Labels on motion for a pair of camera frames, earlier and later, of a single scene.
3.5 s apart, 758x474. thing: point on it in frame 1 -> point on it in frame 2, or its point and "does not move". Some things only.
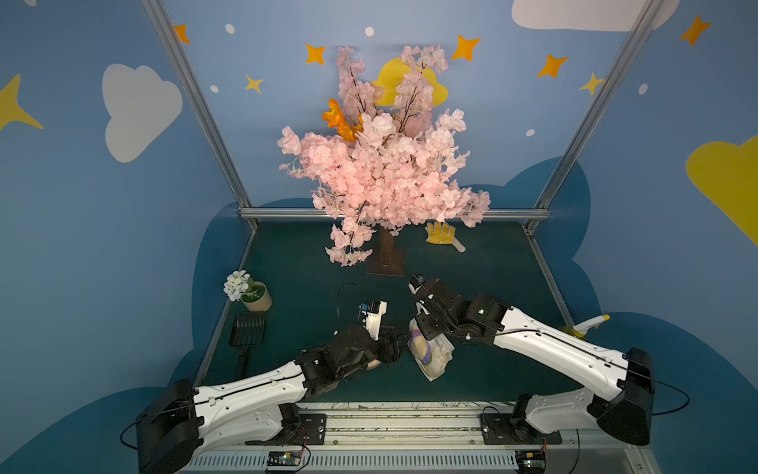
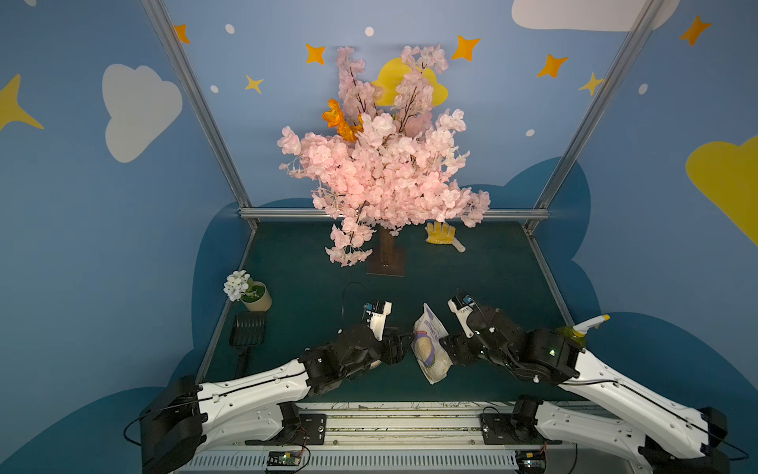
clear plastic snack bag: x=432 y=355 does not move
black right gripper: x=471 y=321 -> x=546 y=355
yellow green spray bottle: x=580 y=330 does not move
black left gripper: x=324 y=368 does not move
